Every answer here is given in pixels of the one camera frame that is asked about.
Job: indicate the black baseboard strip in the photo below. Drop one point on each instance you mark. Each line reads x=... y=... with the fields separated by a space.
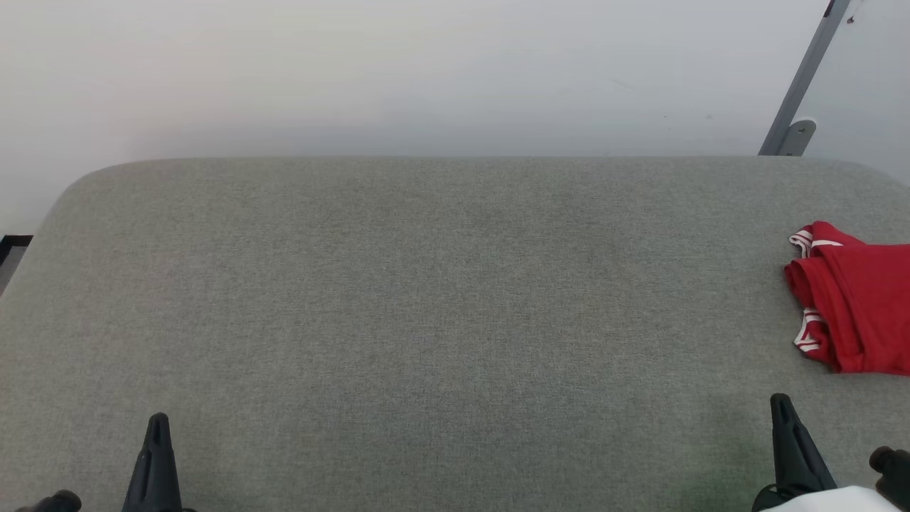
x=14 y=240

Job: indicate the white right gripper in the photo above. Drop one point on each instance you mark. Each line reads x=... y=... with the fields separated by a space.
x=846 y=501

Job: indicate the red jersey with white sleeves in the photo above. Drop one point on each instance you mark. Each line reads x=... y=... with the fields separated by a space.
x=860 y=306

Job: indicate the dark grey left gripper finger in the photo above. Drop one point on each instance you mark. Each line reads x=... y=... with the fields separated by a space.
x=57 y=503
x=155 y=476

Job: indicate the grey metal post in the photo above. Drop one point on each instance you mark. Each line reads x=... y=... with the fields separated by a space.
x=800 y=85

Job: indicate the grey metal post bracket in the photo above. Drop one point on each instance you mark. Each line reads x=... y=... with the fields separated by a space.
x=800 y=135

